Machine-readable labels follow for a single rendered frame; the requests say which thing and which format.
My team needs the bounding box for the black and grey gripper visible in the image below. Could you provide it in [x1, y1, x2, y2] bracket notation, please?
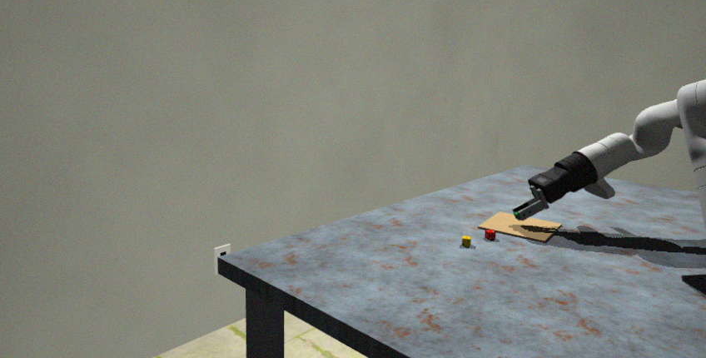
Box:
[512, 143, 616, 221]

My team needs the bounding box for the tan flat mat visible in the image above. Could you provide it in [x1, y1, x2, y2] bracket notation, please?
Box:
[478, 212, 562, 243]

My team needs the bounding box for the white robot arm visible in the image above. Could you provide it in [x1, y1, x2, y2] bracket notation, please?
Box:
[596, 80, 706, 230]

